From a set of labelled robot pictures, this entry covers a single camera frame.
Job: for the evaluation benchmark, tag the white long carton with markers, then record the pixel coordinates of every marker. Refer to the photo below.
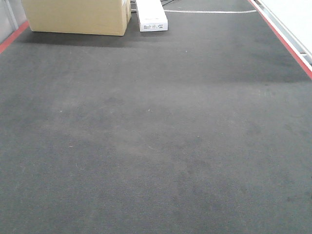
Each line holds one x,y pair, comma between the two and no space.
151,16

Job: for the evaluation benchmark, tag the brown cardboard box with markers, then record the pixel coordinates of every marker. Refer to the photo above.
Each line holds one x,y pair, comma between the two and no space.
94,17

